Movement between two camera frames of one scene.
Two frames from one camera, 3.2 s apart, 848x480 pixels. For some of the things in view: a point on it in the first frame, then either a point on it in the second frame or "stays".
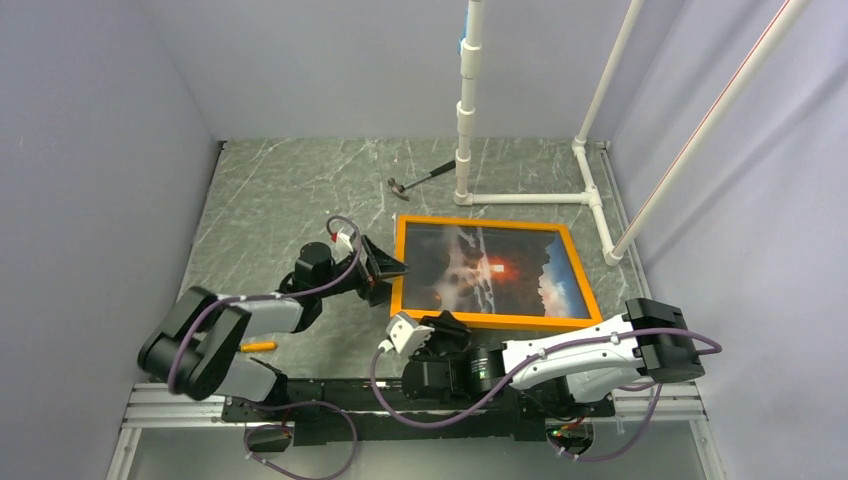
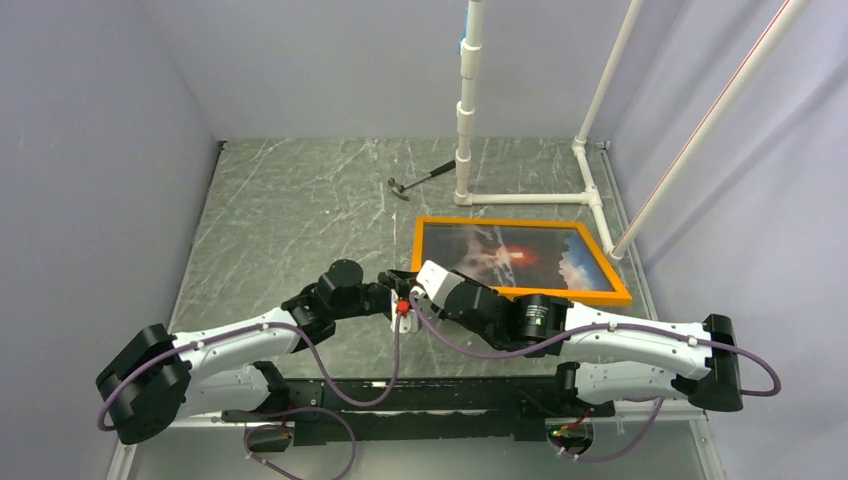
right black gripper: x=446 y=325 -> x=473 y=282
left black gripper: x=372 y=287 -> x=398 y=282
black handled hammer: x=398 y=188 stays
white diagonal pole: x=709 y=123 stays
